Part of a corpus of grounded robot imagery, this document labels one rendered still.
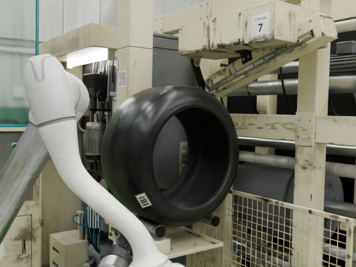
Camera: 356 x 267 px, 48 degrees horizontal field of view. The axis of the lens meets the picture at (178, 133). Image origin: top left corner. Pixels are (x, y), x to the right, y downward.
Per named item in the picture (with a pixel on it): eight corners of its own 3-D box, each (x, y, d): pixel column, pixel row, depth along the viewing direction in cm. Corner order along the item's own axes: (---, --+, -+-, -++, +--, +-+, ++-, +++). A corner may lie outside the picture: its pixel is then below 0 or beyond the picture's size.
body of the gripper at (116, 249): (97, 257, 115) (107, 236, 124) (110, 278, 118) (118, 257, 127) (120, 251, 113) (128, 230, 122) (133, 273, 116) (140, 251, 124)
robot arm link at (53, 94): (76, 114, 99) (87, 116, 113) (57, 43, 99) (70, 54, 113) (24, 127, 99) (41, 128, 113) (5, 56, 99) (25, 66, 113)
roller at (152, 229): (124, 211, 184) (118, 219, 182) (117, 205, 182) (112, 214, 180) (168, 229, 156) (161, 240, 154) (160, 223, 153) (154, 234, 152)
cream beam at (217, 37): (176, 55, 197) (177, 25, 196) (215, 60, 212) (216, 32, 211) (273, 39, 148) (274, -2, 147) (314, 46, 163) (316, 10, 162)
